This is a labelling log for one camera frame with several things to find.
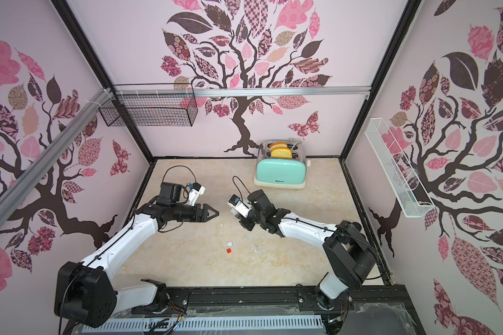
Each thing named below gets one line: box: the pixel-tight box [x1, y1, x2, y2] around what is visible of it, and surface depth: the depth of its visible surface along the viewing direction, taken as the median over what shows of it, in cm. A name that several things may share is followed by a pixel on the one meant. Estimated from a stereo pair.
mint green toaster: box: [252, 138, 308, 189], surface depth 101 cm
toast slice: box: [270, 147, 293, 159], surface depth 99 cm
